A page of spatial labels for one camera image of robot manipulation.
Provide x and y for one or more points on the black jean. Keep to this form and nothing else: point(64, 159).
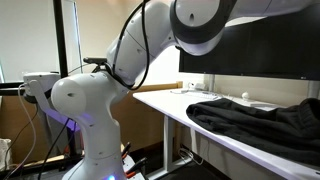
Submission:
point(260, 126)

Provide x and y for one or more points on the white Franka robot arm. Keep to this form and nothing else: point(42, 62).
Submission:
point(96, 110)

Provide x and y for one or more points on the large brown cardboard panel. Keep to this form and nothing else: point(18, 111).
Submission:
point(146, 116)

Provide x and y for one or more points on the silver monitor stand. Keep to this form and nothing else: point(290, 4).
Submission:
point(210, 83)
point(313, 89)

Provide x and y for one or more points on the black computer monitor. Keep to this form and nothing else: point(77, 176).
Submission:
point(286, 50)
point(220, 63)

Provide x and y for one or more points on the red black hand tool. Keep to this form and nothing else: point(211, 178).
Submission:
point(126, 150)
point(136, 165)

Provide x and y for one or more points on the small white ball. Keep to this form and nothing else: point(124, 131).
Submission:
point(246, 96)

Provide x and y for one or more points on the white flat trackpad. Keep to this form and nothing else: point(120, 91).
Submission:
point(263, 105)

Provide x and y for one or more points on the black vertical pole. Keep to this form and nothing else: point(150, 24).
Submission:
point(60, 33)

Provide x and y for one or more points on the white machine with purple light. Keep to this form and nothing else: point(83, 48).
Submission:
point(36, 80)

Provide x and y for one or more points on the black horizontal bar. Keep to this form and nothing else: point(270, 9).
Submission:
point(10, 85)

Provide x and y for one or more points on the white bag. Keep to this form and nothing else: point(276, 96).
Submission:
point(5, 155)

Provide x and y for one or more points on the white desk leg frame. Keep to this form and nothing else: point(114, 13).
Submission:
point(169, 140)

